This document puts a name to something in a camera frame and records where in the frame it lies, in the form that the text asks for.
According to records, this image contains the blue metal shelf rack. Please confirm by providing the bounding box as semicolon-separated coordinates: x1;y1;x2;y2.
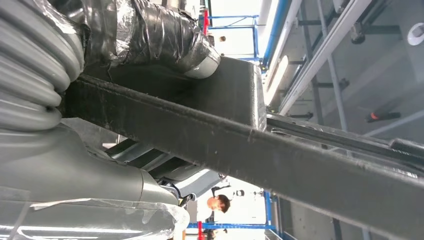
187;14;296;240

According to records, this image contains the person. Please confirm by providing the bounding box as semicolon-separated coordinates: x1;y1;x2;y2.
196;185;247;233

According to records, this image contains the long white ceiling lamp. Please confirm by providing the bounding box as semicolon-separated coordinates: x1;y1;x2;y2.
264;54;290;106

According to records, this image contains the black orange ceiling fixture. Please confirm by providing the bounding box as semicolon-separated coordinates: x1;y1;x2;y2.
365;111;402;123

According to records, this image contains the round white ceiling fixture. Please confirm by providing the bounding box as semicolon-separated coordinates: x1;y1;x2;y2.
407;22;424;47

